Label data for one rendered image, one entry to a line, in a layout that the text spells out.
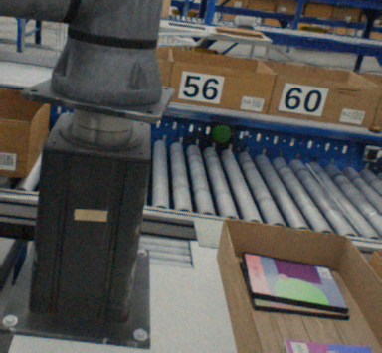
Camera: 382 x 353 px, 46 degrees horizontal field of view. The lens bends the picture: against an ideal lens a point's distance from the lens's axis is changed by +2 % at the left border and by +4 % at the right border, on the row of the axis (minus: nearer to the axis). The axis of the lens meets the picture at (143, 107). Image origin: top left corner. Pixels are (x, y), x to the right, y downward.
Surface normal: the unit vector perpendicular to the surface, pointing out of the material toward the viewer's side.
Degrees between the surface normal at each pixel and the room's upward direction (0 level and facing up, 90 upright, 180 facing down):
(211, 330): 0
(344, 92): 90
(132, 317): 0
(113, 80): 68
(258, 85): 90
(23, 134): 90
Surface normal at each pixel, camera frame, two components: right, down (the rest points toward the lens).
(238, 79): -0.03, 0.30
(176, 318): 0.13, -0.95
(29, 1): 0.25, 0.81
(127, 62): 0.45, -0.05
